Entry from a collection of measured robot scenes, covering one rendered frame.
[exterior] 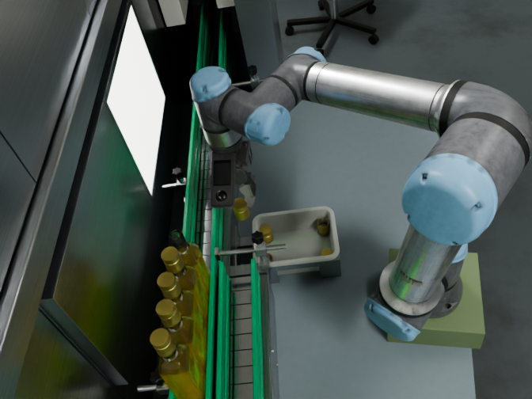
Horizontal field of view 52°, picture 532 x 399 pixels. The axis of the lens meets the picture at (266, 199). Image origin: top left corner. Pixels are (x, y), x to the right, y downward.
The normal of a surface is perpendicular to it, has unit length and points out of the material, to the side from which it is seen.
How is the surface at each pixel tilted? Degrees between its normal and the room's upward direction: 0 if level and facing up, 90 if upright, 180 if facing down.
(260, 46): 90
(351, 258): 0
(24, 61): 90
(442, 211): 84
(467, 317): 3
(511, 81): 0
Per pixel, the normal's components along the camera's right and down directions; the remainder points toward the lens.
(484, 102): -0.39, -0.76
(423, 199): -0.61, 0.59
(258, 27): 0.04, 0.76
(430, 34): -0.15, -0.64
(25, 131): 0.99, -0.12
